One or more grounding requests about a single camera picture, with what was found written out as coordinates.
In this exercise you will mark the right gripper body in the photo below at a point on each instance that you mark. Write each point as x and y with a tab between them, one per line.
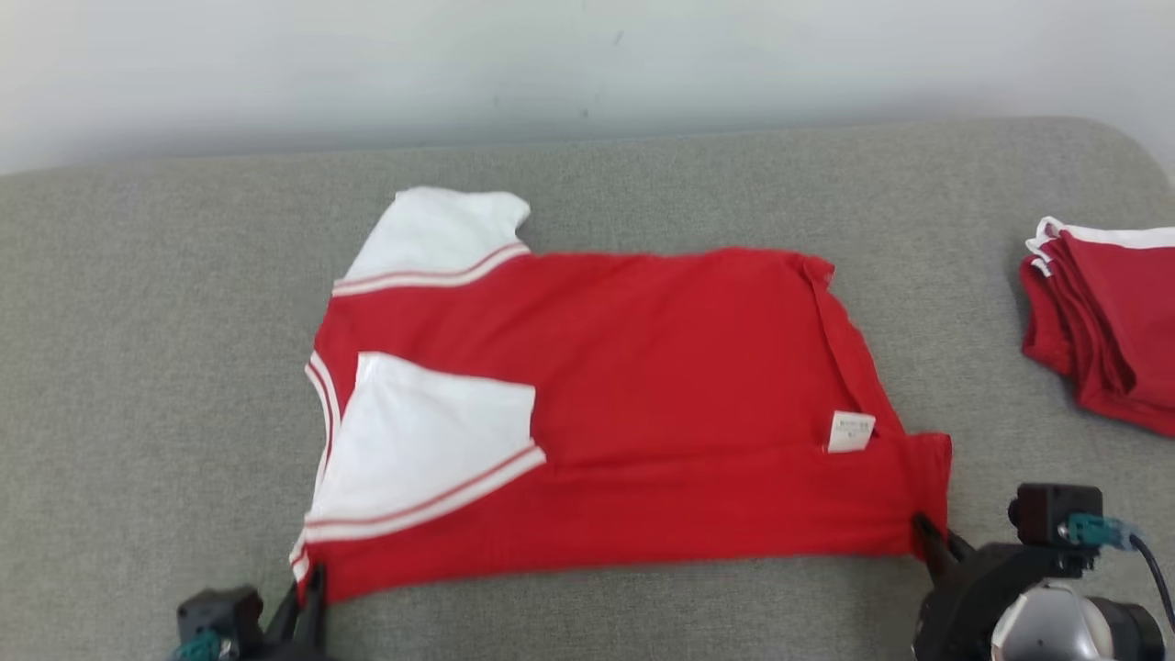
964	606

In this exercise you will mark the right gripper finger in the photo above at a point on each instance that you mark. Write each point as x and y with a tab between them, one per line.
959	549
932	549

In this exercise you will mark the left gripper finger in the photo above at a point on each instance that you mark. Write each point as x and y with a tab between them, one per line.
315	606
286	615

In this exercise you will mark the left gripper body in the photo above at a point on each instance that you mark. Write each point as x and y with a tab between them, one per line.
289	650

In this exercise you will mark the red shorts with white trim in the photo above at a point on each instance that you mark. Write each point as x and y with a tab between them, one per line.
1120	321

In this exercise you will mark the red white numbered jersey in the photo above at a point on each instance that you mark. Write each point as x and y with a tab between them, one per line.
661	367

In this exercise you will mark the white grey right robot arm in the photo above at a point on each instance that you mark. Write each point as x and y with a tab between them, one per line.
1056	629

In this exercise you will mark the teal left camera connector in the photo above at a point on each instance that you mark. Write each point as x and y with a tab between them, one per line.
195	649

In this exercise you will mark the teal camera connector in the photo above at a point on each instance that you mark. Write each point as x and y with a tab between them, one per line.
195	649
1097	532

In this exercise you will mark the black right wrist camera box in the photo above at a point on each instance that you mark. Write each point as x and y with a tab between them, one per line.
1051	514

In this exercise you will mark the teal right camera connector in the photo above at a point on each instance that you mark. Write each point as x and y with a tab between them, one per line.
1097	532

